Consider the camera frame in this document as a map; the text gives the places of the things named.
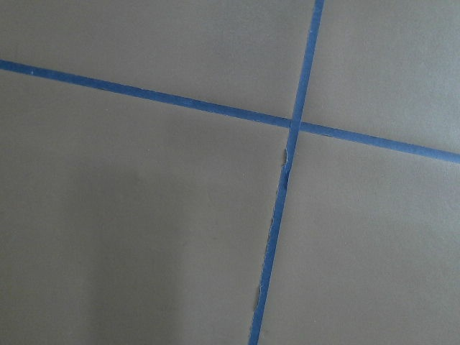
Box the blue tape line crosswise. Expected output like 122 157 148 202
248 0 325 345

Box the blue tape line lengthwise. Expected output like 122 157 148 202
1 60 459 164

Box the brown paper table cover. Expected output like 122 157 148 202
1 1 459 344

